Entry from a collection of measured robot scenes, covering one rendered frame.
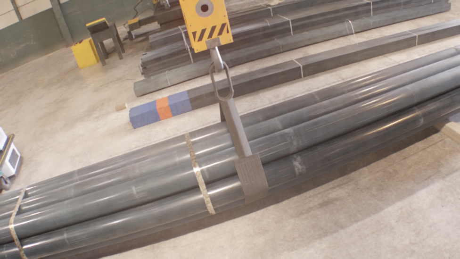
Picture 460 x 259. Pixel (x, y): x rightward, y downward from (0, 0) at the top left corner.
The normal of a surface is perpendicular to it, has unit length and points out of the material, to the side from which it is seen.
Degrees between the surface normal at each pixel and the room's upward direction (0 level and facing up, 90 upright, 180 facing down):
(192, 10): 90
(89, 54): 90
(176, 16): 90
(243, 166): 60
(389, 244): 0
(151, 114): 90
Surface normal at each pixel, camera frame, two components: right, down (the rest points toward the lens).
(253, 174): 0.10, 0.00
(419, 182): -0.22, -0.82
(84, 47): 0.15, 0.51
